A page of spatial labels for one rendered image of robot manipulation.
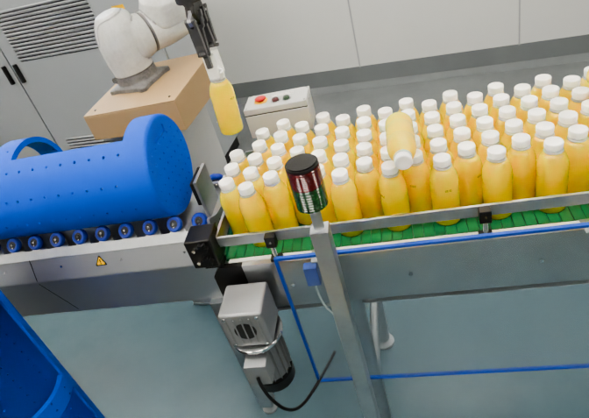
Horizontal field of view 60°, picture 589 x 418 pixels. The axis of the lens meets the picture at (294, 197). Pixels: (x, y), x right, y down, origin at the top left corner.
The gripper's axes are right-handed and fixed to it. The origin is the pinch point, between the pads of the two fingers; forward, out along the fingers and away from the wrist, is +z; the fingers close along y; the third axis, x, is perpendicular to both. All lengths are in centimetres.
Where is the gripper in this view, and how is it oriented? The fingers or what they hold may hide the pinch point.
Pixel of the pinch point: (213, 64)
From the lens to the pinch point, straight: 139.5
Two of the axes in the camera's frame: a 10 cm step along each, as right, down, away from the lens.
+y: -1.0, 6.0, -7.9
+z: 2.4, 7.9, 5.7
